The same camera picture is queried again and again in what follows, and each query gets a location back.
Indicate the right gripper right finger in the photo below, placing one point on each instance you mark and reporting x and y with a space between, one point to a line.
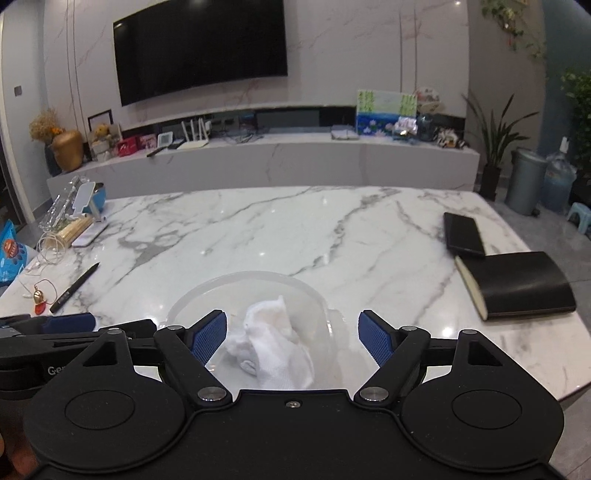
398 353

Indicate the red box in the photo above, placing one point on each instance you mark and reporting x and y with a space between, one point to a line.
127 147

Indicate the blue plastic stool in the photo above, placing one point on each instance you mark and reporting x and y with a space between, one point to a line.
580 215

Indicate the red charm with gold bell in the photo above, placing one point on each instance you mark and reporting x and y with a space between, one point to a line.
43 294

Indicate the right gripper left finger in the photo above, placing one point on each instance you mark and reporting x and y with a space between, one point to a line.
185 353

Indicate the potted green plant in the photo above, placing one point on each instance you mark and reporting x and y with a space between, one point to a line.
497 136

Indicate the black pen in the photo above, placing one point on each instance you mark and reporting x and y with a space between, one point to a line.
65 296

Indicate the grey trash bin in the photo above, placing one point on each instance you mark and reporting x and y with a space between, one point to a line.
526 181

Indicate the gold vase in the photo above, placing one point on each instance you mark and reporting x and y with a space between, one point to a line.
68 150

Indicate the white digital clock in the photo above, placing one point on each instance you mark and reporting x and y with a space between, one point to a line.
164 139

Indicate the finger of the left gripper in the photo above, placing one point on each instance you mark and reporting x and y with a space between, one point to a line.
139 329
26 324

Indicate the painted lotus picture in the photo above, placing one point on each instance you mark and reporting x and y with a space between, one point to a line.
378 112

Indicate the bundle of wooden skewers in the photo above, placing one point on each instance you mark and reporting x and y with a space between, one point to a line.
69 233

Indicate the water bottle jug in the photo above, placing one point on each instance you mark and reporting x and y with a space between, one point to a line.
559 178

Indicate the clear plastic bowl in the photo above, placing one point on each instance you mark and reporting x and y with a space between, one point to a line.
232 294

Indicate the white wifi router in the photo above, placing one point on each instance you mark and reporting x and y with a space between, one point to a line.
195 134

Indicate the black phone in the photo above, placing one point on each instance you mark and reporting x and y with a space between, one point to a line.
462 235

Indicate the black remote control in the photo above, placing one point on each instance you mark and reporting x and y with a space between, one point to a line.
155 152

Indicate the white cloth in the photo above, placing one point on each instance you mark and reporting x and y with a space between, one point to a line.
268 348

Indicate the blue bowl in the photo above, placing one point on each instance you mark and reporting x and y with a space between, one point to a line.
99 196

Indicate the white phone stand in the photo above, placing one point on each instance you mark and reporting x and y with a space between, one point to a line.
83 204

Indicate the black notebook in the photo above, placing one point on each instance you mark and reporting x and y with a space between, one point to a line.
516 285

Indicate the black television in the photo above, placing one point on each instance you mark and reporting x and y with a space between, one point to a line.
178 45

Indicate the teddy bear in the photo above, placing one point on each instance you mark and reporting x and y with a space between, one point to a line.
101 143

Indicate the blue snack bag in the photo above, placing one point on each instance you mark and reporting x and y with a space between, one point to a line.
13 255

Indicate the clear plastic bag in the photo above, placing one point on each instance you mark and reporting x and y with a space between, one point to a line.
60 214

